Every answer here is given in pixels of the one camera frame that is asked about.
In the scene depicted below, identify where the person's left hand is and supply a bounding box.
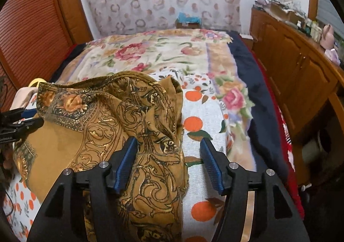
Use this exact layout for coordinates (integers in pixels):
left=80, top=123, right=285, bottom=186
left=0, top=149, right=14, bottom=173

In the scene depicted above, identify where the orange fruit print blanket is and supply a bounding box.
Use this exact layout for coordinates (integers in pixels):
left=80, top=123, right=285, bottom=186
left=4, top=70, right=258, bottom=242

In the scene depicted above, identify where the red blanket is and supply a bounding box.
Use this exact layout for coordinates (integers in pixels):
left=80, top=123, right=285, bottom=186
left=253, top=57, right=305, bottom=218

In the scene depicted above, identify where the navy blue blanket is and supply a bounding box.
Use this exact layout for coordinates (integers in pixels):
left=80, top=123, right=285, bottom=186
left=228, top=31, right=296, bottom=186

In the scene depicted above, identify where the wooden cabinet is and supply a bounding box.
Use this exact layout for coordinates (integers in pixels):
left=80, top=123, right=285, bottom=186
left=250, top=7, right=344, bottom=186

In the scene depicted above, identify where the grey round container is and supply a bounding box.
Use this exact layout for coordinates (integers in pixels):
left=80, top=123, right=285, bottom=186
left=301, top=137, right=323, bottom=163

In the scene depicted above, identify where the open cardboard box with clutter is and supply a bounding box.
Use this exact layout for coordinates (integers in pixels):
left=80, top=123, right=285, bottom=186
left=269, top=0, right=303, bottom=23

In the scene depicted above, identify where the blue item on box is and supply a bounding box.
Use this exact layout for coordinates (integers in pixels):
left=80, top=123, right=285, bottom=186
left=175, top=12, right=201, bottom=29

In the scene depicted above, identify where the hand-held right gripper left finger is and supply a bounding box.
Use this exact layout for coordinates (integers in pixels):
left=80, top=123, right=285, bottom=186
left=27, top=137, right=139, bottom=242

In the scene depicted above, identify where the louvred wooden wardrobe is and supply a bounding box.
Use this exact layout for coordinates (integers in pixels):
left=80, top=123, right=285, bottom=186
left=0, top=0, right=93, bottom=105

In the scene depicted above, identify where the brown patterned shirt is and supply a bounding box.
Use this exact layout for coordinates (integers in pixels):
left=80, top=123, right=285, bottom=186
left=12, top=71, right=190, bottom=242

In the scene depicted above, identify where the floral rose blanket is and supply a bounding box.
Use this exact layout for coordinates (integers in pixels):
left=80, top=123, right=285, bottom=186
left=55, top=28, right=256, bottom=173

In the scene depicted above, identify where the grey window blind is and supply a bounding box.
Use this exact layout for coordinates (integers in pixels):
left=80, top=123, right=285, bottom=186
left=316, top=0, right=344, bottom=41

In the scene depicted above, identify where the pink tissue pack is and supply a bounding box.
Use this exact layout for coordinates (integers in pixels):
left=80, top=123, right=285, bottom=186
left=325, top=49, right=341, bottom=65

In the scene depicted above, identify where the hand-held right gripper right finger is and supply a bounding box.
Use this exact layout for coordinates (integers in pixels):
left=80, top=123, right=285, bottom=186
left=200, top=138, right=311, bottom=242

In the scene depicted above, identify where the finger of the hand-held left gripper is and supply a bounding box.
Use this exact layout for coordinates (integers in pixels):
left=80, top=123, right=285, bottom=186
left=0, top=108, right=36, bottom=122
left=11, top=118, right=45, bottom=135

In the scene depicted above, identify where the pale pink cloth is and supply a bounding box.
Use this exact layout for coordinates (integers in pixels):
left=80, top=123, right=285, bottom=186
left=13, top=87, right=38, bottom=124

